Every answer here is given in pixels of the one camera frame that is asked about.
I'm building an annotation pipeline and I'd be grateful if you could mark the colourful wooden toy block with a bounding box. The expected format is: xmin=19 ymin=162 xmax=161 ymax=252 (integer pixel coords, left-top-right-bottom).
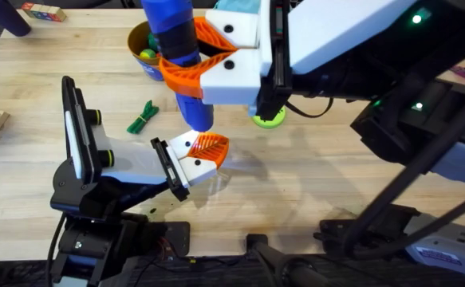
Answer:
xmin=20 ymin=2 xmax=68 ymax=23

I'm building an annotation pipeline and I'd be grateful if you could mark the green disc with holes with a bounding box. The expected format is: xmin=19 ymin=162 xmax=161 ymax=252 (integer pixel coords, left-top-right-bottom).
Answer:
xmin=250 ymin=104 xmax=287 ymax=130

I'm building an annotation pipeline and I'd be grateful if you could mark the thin black cable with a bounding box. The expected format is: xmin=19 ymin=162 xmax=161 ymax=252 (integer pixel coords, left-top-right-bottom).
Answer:
xmin=284 ymin=97 xmax=335 ymax=120

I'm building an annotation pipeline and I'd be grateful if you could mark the black rail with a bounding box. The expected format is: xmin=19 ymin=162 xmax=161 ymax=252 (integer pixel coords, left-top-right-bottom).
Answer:
xmin=0 ymin=254 xmax=465 ymax=287

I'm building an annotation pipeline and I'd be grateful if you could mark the dark purple cup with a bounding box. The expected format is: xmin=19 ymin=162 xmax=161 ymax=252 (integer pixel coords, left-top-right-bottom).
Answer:
xmin=0 ymin=0 xmax=32 ymax=37

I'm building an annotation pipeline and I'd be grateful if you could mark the green vegetable toy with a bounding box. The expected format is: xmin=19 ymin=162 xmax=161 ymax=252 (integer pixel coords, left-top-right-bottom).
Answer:
xmin=126 ymin=99 xmax=160 ymax=136

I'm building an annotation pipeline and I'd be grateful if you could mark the brown tub with toys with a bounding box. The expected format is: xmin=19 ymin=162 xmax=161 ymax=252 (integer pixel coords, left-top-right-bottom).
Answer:
xmin=127 ymin=19 xmax=165 ymax=82

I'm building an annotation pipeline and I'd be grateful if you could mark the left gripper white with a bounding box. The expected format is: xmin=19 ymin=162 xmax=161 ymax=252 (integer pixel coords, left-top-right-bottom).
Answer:
xmin=50 ymin=124 xmax=230 ymax=216

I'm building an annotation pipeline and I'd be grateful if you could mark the teal cloth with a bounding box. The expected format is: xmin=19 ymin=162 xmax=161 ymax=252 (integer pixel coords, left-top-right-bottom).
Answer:
xmin=215 ymin=0 xmax=262 ymax=14

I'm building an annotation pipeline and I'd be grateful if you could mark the left wrist black plate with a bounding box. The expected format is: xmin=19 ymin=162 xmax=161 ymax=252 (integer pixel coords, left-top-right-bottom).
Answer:
xmin=61 ymin=75 xmax=97 ymax=185

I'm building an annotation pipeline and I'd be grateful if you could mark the black stand post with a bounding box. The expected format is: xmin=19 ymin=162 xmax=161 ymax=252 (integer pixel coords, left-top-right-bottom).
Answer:
xmin=246 ymin=233 xmax=331 ymax=287

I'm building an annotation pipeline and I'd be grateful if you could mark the blue electric screwdriver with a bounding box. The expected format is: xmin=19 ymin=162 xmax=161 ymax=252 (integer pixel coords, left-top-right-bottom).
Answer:
xmin=140 ymin=0 xmax=215 ymax=134

